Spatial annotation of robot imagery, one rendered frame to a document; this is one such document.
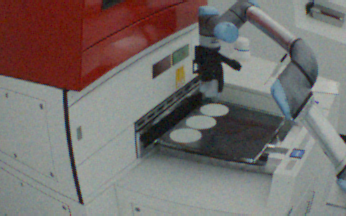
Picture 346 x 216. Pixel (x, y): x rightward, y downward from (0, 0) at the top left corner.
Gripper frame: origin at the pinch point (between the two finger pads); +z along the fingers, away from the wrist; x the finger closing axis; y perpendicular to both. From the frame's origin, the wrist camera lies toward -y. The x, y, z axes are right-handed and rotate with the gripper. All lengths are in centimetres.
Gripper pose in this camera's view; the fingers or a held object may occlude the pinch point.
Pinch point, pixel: (216, 98)
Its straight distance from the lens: 226.7
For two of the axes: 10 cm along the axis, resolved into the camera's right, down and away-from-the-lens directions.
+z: 0.1, 9.0, 4.4
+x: 3.8, 4.0, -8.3
